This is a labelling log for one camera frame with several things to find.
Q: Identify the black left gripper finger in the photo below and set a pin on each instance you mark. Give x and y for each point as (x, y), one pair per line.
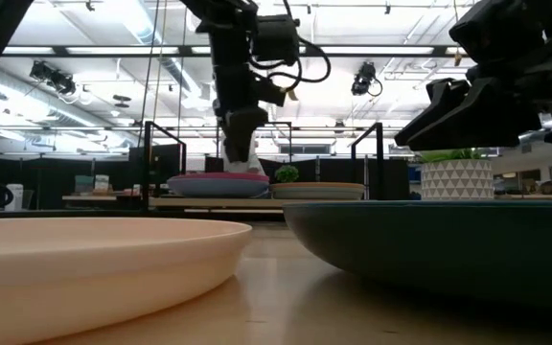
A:
(254, 120)
(235, 136)

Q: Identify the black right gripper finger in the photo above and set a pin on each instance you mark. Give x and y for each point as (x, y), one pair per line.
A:
(443, 93)
(472, 120)

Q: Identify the pink plate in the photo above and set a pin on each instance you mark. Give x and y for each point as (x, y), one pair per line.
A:
(218, 176)

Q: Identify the pale blue plate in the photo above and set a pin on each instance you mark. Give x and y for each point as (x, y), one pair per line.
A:
(218, 189)

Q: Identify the grey plate with tan rim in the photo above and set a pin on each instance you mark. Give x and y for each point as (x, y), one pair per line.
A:
(316, 191)

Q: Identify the dark teal plate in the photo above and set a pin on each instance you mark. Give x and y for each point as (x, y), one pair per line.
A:
(448, 249)

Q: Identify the peach cream plate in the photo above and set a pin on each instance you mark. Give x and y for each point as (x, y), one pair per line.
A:
(89, 268)

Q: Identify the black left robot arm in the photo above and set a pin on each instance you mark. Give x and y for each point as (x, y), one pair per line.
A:
(223, 38)

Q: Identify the succulent in white patterned pot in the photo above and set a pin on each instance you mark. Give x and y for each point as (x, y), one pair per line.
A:
(455, 179)

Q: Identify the small round green plant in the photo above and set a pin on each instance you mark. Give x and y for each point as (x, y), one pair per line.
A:
(286, 174)

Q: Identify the wooden workbench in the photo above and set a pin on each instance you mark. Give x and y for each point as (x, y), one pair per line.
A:
(535, 196)

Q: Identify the black rig crossbar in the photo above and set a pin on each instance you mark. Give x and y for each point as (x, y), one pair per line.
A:
(113, 51)

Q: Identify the white green box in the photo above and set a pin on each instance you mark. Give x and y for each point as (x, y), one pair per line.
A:
(102, 183)

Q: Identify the light wooden table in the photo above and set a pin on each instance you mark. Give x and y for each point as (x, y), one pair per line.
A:
(94, 197)

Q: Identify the teal box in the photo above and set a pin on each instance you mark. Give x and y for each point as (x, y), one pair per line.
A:
(84, 184)

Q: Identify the white bin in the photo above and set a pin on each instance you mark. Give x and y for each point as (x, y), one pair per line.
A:
(14, 197)

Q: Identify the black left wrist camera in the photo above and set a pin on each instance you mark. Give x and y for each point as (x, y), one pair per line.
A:
(278, 38)

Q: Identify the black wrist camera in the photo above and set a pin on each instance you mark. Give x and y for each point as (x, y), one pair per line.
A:
(278, 38)
(496, 29)

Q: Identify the black rig camera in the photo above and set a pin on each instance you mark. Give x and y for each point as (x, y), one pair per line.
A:
(53, 76)
(364, 79)

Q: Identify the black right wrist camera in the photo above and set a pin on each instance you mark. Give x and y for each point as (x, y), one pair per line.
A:
(496, 29)

